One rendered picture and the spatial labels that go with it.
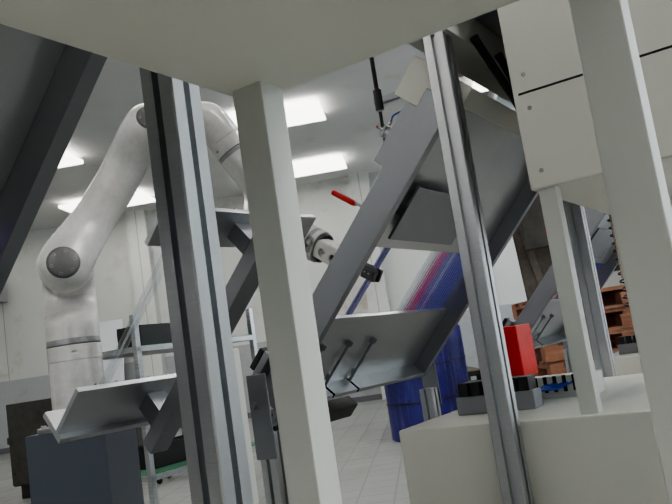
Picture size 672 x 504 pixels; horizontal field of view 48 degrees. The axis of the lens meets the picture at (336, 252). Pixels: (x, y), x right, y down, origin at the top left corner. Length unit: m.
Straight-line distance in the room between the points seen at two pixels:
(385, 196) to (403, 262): 10.02
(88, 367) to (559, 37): 1.20
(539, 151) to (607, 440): 0.48
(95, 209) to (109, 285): 10.58
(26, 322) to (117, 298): 1.53
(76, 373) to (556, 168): 1.11
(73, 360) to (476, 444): 0.91
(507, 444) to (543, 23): 0.71
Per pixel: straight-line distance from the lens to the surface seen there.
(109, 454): 1.76
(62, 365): 1.80
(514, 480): 1.33
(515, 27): 1.40
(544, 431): 1.34
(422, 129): 1.43
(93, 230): 1.82
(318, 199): 11.70
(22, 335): 13.00
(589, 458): 1.33
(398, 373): 2.06
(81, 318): 1.81
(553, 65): 1.36
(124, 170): 1.87
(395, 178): 1.44
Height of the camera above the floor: 0.78
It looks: 7 degrees up
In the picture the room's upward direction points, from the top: 9 degrees counter-clockwise
